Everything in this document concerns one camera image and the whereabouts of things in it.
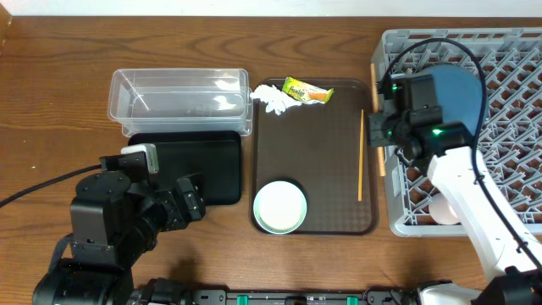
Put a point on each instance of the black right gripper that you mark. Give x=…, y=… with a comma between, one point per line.
x=376, y=136

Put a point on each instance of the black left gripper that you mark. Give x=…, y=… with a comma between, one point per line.
x=179, y=218

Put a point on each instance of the wooden chopstick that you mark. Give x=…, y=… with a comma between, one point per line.
x=380, y=157
x=361, y=158

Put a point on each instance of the dark blue plate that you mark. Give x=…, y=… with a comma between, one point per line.
x=459, y=94

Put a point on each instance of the pink white cup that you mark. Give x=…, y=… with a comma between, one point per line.
x=441, y=211

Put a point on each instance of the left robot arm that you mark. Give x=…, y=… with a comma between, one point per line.
x=116, y=217

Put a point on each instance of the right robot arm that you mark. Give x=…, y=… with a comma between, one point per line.
x=510, y=255

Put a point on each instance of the grey dishwasher rack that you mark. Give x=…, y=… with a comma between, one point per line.
x=511, y=137

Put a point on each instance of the dark brown serving tray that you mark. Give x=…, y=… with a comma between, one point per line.
x=316, y=147

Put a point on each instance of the black plastic bin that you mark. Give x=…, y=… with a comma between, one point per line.
x=212, y=159

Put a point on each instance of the yellow green snack wrapper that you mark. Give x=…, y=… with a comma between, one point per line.
x=306, y=93

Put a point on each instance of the pale green bowl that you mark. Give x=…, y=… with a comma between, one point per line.
x=280, y=207

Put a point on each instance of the crumpled white tissue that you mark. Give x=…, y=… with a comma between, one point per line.
x=276, y=100

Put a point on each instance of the clear plastic bin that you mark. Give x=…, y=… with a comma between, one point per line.
x=181, y=100

